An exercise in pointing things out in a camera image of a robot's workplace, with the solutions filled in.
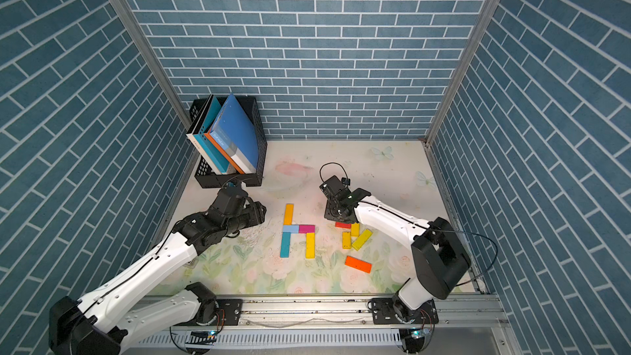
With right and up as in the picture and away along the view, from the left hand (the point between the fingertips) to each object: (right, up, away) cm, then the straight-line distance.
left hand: (267, 212), depth 79 cm
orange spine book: (-18, +20, +10) cm, 28 cm away
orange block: (+30, -19, +4) cm, 36 cm away
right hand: (+22, -3, +8) cm, 23 cm away
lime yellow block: (+32, -12, +10) cm, 36 cm away
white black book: (-26, +27, +4) cm, 38 cm away
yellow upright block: (+30, -9, +12) cm, 34 cm away
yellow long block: (+14, -14, +8) cm, 21 cm away
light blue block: (+7, -9, +12) cm, 17 cm away
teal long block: (+5, -14, +8) cm, 17 cm away
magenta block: (+11, -9, +12) cm, 19 cm away
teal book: (-23, +23, +6) cm, 33 cm away
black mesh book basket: (-31, +9, +21) cm, 38 cm away
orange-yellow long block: (+4, -5, +17) cm, 19 cm away
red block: (+24, -7, +12) cm, 28 cm away
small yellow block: (+27, -12, +10) cm, 31 cm away
